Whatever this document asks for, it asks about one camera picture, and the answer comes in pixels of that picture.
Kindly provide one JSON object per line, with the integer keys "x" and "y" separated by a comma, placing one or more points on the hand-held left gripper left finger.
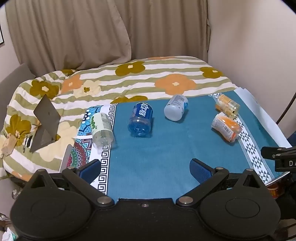
{"x": 89, "y": 170}

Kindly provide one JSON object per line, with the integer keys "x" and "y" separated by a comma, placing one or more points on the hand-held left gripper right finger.
{"x": 200, "y": 170}

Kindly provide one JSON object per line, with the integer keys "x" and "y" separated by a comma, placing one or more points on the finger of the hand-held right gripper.
{"x": 270, "y": 152}

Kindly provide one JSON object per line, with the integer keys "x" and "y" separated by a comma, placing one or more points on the clear cup with green label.
{"x": 101, "y": 129}

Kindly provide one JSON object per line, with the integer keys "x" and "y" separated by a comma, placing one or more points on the orange label plastic cup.
{"x": 226, "y": 127}

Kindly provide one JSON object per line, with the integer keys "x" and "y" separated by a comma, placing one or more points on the yellow orange ribbed cup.
{"x": 227, "y": 105}

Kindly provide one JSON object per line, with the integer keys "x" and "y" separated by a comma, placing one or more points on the white grey plastic cup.
{"x": 175, "y": 107}

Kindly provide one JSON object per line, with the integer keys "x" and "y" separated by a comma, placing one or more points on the blue plastic cup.
{"x": 140, "y": 120}

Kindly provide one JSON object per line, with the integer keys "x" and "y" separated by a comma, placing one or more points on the silver metal plate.
{"x": 66, "y": 158}

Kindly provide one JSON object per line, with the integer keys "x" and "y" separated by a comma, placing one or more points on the orange container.
{"x": 276, "y": 191}

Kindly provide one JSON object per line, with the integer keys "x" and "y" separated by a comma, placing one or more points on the teal patterned mat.
{"x": 166, "y": 150}

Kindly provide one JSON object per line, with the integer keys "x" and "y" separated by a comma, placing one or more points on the white sheet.
{"x": 261, "y": 111}

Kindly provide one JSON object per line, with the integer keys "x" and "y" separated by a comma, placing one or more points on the grey folding stand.
{"x": 45, "y": 122}

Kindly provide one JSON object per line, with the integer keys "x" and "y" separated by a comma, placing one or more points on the wooden tag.
{"x": 8, "y": 144}

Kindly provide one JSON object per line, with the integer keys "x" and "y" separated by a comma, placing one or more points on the striped floral blanket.
{"x": 138, "y": 81}

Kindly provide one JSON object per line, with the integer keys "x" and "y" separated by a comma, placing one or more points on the grey cushion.
{"x": 15, "y": 76}

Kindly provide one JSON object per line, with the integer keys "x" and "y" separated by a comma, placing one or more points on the beige curtain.
{"x": 92, "y": 30}

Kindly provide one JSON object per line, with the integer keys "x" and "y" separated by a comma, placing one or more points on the metal scroll bracket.
{"x": 15, "y": 194}

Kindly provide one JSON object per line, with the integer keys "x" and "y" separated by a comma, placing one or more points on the black picture frame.
{"x": 1, "y": 32}

